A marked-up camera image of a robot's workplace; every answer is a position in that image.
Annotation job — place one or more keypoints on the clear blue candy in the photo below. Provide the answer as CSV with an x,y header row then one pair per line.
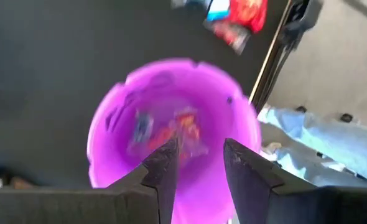
x,y
143,127
183,3

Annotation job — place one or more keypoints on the person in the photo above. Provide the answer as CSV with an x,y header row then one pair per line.
x,y
342,146

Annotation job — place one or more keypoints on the black aluminium table frame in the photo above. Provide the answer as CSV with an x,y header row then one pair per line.
x,y
295,28

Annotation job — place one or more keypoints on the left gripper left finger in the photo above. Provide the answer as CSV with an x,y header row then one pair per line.
x,y
146,193

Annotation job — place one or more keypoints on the purple plastic bucket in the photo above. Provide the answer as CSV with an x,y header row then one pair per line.
x,y
171,90

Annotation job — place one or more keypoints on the black table mat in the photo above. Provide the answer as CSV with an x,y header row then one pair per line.
x,y
46,77

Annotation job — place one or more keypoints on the clear red candy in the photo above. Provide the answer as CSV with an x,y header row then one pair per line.
x,y
230,34
186,123

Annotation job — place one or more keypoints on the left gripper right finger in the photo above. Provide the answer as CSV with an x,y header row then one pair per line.
x,y
258,193

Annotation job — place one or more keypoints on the white blue candy bar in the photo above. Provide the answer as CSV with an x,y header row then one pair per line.
x,y
218,7

